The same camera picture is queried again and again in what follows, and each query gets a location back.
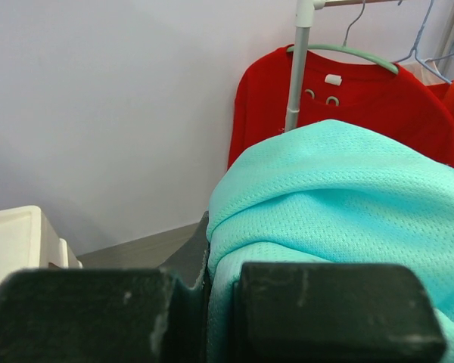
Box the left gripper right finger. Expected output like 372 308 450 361
231 262 446 362

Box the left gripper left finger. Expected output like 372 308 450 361
0 216 210 362

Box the light teal t shirt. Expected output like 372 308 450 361
206 119 454 362

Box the hanging red t shirt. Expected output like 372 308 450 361
228 47 454 168

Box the green plastic hanger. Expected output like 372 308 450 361
287 0 399 77

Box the white drawer cabinet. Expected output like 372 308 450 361
0 206 82 283

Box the hanging white tank top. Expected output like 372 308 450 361
403 61 452 85

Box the white clothes rack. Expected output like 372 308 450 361
279 0 454 133

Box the blue wire hanger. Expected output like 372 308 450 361
395 0 454 85
424 43 454 73

